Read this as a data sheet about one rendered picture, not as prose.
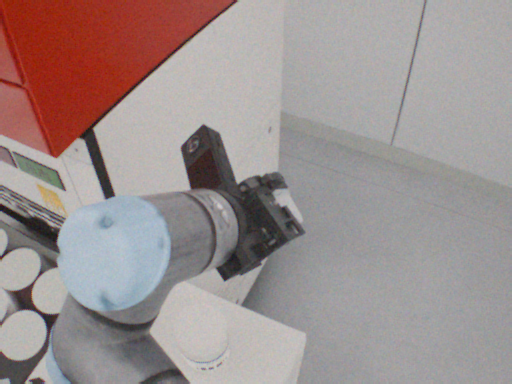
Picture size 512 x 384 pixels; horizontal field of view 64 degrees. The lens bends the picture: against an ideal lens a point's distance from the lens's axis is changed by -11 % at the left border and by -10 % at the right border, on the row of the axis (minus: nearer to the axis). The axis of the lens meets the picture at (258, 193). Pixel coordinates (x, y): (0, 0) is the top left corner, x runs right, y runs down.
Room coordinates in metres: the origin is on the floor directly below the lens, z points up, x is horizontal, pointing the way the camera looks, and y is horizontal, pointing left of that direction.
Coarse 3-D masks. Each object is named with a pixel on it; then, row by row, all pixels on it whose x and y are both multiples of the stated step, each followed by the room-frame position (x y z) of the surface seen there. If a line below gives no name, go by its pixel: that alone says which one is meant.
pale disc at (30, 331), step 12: (24, 312) 0.33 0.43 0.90; (12, 324) 0.30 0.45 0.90; (24, 324) 0.31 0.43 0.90; (36, 324) 0.31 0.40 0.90; (0, 336) 0.28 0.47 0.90; (12, 336) 0.28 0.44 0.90; (24, 336) 0.28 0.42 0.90; (36, 336) 0.29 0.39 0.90; (0, 348) 0.25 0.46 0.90; (12, 348) 0.26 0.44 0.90; (24, 348) 0.26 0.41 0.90; (36, 348) 0.26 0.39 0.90
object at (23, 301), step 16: (0, 224) 0.53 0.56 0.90; (16, 240) 0.49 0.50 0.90; (0, 256) 0.45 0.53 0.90; (48, 256) 0.46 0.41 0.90; (32, 288) 0.38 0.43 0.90; (16, 304) 0.35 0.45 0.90; (32, 304) 0.35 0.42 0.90; (48, 320) 0.32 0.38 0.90; (48, 336) 0.29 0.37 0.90; (0, 352) 0.25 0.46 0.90; (0, 368) 0.22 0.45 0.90; (16, 368) 0.22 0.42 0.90; (32, 368) 0.23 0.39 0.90
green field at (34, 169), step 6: (18, 156) 0.52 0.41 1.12; (18, 162) 0.52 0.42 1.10; (24, 162) 0.51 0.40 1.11; (30, 162) 0.50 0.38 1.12; (24, 168) 0.51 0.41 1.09; (30, 168) 0.50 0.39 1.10; (36, 168) 0.50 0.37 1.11; (42, 168) 0.49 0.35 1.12; (36, 174) 0.50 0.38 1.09; (42, 174) 0.49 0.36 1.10; (48, 174) 0.48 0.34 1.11; (54, 174) 0.48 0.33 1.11; (48, 180) 0.49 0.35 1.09; (54, 180) 0.48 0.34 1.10; (60, 186) 0.47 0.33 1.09
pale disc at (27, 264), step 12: (12, 252) 0.46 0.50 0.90; (24, 252) 0.46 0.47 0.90; (0, 264) 0.43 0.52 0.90; (12, 264) 0.43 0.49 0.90; (24, 264) 0.44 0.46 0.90; (36, 264) 0.44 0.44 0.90; (0, 276) 0.40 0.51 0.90; (12, 276) 0.41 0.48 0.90; (24, 276) 0.41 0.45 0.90; (12, 288) 0.38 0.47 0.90
